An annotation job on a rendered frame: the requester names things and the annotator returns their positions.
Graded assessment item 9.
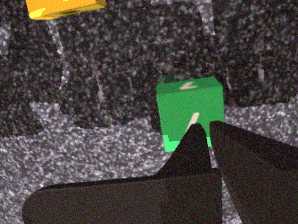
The yellow block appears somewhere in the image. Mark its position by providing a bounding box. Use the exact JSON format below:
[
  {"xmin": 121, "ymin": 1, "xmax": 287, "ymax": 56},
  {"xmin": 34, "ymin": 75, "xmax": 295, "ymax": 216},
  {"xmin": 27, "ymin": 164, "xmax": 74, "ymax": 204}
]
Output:
[{"xmin": 27, "ymin": 0, "xmax": 106, "ymax": 20}]

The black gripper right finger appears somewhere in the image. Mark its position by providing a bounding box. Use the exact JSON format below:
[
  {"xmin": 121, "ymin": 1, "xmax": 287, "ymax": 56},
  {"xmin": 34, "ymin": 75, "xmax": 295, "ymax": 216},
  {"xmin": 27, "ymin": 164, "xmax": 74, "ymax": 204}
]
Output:
[{"xmin": 210, "ymin": 120, "xmax": 298, "ymax": 224}]

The green block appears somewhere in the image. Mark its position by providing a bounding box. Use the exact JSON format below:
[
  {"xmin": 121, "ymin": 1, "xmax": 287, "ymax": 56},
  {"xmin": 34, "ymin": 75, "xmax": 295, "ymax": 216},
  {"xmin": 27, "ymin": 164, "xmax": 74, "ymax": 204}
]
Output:
[{"xmin": 156, "ymin": 77, "xmax": 223, "ymax": 152}]

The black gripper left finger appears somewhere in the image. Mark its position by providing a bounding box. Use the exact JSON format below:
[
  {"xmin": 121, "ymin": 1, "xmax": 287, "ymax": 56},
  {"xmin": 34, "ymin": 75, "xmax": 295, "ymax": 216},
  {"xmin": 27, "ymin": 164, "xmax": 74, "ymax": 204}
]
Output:
[{"xmin": 21, "ymin": 123, "xmax": 222, "ymax": 224}]

